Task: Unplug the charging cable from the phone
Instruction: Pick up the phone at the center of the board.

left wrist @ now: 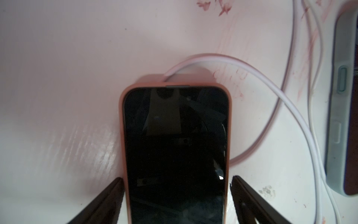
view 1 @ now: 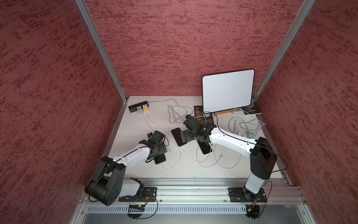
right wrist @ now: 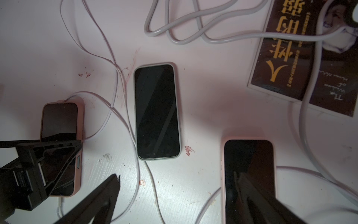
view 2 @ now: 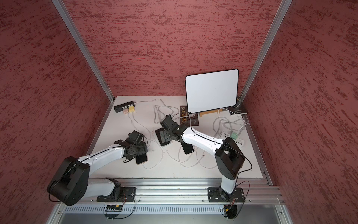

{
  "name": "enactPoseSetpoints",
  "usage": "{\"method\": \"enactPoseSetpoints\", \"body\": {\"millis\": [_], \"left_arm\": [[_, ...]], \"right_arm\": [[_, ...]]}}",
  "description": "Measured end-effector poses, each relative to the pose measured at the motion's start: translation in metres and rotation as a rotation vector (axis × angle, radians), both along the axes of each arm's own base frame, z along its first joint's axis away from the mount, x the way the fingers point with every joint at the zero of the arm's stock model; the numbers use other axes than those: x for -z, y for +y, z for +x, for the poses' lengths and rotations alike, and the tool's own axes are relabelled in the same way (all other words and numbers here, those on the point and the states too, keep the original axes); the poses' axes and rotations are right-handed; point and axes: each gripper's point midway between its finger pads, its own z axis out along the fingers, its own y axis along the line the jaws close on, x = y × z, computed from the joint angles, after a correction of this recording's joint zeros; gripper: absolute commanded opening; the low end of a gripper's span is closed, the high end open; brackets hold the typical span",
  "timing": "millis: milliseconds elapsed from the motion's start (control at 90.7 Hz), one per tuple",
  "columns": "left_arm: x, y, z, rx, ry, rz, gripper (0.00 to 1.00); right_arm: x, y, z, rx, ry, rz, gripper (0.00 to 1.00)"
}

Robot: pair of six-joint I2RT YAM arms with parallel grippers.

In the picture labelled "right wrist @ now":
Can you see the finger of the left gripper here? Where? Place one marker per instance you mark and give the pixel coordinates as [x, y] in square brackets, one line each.
[56, 163]

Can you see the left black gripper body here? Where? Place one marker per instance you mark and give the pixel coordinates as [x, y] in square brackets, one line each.
[22, 185]

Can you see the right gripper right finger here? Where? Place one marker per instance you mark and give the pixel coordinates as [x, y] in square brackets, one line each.
[258, 206]

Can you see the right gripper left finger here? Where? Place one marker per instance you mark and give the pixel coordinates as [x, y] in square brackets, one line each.
[98, 206]

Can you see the phone green case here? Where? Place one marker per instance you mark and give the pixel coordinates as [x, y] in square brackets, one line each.
[156, 112]

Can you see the dark book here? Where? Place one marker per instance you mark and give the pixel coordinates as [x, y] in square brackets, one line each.
[283, 68]

